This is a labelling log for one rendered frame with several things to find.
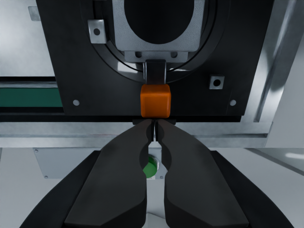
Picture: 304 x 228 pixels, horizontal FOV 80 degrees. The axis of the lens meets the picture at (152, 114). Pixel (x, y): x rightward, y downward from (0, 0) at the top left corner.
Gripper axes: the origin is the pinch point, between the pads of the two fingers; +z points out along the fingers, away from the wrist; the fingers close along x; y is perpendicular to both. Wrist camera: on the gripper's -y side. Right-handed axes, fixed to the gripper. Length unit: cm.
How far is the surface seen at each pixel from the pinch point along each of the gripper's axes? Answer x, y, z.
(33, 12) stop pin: -12.6, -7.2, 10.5
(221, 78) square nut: 7.7, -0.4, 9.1
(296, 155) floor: 118, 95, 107
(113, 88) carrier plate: -5.0, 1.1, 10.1
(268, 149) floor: 94, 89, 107
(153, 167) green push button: -0.1, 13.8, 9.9
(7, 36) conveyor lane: -19.8, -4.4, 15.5
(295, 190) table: 36, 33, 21
